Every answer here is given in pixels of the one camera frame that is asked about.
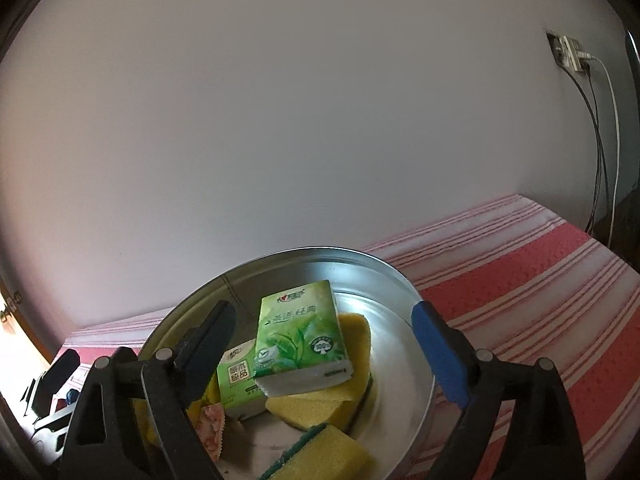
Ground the green leaf tissue pack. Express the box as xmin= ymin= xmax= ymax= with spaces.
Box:
xmin=254 ymin=280 xmax=354 ymax=397

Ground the white charger plug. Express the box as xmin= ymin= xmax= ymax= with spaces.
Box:
xmin=559 ymin=35 xmax=594 ymax=75

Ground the small yellow packet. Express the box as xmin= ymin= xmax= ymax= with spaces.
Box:
xmin=202 ymin=374 xmax=222 ymax=407

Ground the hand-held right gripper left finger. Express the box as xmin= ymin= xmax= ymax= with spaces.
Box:
xmin=59 ymin=300 xmax=238 ymax=480

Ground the yellow sponge green scouring pad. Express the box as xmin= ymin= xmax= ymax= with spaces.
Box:
xmin=260 ymin=422 xmax=377 ymax=480

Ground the brown wooden door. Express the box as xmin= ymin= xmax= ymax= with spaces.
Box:
xmin=0 ymin=270 xmax=63 ymax=376

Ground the pink floral packet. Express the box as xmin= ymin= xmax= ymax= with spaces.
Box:
xmin=186 ymin=402 xmax=229 ymax=467

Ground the lime green tissue pack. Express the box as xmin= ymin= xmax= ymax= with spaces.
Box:
xmin=216 ymin=339 xmax=267 ymax=422

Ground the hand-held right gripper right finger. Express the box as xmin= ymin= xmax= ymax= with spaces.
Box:
xmin=411 ymin=300 xmax=587 ymax=480

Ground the red white striped tablecloth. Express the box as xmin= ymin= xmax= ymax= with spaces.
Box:
xmin=60 ymin=194 xmax=640 ymax=480

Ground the metal door handle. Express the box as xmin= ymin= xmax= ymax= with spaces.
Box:
xmin=0 ymin=291 xmax=24 ymax=322

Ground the black cable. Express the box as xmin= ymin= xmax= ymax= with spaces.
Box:
xmin=569 ymin=69 xmax=610 ymax=235

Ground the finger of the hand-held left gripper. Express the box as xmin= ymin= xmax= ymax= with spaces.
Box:
xmin=37 ymin=349 xmax=81 ymax=411

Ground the blue round cookie tin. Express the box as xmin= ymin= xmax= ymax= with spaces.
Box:
xmin=136 ymin=246 xmax=437 ymax=480

